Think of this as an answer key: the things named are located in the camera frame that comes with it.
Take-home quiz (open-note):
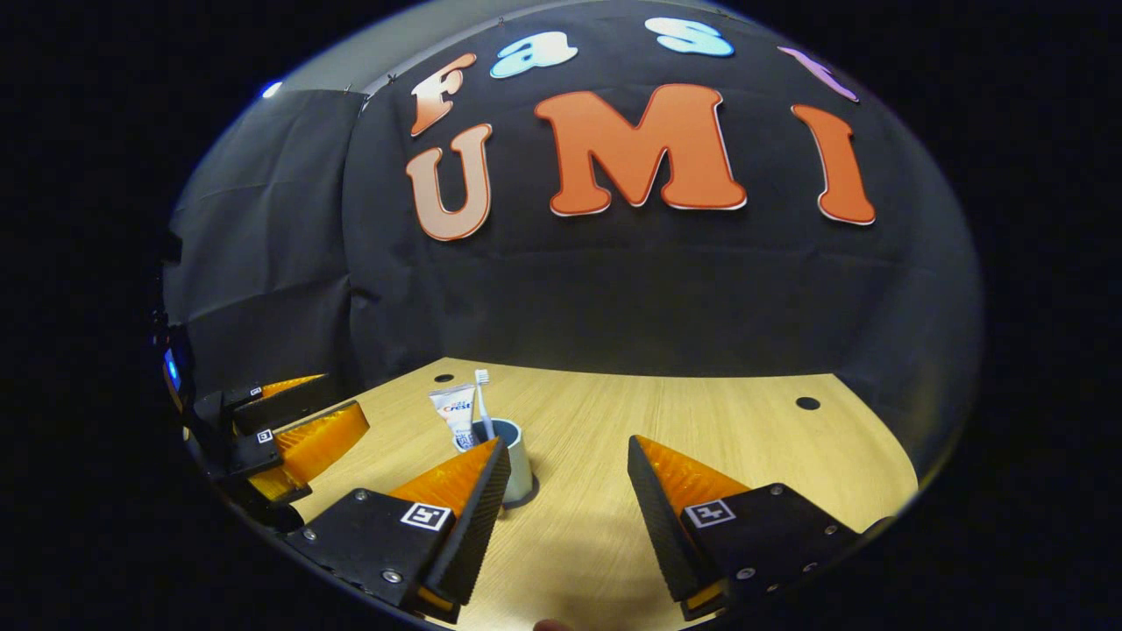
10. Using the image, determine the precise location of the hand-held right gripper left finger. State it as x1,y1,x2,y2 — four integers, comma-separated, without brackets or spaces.
282,436,513,625

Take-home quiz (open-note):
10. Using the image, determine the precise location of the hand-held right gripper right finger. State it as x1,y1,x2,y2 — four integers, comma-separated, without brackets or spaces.
627,434,864,621

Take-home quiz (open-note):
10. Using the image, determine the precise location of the pale blue cup wooden handle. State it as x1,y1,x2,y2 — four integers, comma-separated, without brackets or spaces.
456,419,536,507

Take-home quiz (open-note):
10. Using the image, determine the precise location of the white toothpaste tube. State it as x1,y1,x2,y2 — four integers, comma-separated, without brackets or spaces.
428,384,479,452

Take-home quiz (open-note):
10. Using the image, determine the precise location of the white toothbrush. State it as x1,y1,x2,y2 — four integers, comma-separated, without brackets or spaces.
473,369,496,442

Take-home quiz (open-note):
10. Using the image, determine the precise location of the wooden desktop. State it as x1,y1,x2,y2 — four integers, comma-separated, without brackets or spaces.
289,357,920,631

